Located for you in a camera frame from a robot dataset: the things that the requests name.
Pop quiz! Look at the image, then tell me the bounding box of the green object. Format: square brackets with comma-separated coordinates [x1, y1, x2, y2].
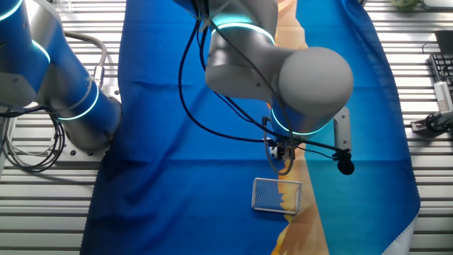
[390, 0, 423, 12]

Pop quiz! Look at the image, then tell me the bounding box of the grey looped cable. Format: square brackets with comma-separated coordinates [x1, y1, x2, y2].
[1, 113, 54, 167]

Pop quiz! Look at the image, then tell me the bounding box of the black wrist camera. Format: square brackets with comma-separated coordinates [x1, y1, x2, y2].
[332, 148, 356, 176]

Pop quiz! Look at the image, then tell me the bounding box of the thick grey robot cable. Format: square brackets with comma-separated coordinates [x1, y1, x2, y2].
[63, 30, 109, 89]

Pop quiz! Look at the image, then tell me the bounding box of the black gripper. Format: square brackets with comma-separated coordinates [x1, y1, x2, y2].
[268, 133, 298, 162]

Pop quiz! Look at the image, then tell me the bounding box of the long looped gripper cable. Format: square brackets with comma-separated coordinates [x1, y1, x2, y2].
[177, 0, 295, 177]

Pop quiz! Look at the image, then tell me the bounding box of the black looped cable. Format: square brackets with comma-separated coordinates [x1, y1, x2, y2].
[0, 102, 67, 174]

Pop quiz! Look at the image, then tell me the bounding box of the black keyboard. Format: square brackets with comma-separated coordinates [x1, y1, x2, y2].
[428, 52, 453, 91]

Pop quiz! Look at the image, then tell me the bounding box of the blue printed mountain cloth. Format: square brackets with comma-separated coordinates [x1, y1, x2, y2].
[79, 0, 422, 255]

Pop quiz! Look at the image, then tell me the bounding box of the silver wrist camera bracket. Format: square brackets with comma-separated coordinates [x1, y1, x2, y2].
[333, 106, 353, 152]

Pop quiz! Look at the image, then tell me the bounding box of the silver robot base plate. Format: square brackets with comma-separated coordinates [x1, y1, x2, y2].
[47, 88, 123, 164]

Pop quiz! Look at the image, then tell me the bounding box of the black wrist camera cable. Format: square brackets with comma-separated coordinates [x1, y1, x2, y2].
[197, 0, 343, 160]

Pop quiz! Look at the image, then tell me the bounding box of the dark grey box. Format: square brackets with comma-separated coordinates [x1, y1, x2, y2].
[435, 30, 453, 54]

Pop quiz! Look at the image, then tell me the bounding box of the silver fixed depth camera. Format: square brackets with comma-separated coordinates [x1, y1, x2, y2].
[433, 80, 453, 114]

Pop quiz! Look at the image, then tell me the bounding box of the white wire mesh goal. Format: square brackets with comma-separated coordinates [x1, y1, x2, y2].
[251, 176, 304, 215]

